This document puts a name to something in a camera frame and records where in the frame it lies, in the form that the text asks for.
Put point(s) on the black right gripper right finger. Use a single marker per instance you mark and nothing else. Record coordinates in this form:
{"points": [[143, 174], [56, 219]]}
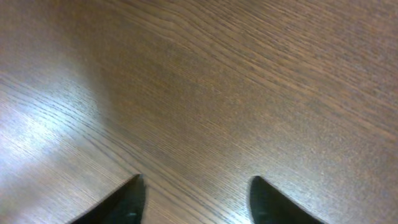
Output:
{"points": [[270, 206]]}

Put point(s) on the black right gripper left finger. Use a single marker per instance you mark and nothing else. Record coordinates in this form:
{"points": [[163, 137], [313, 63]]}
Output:
{"points": [[125, 205]]}

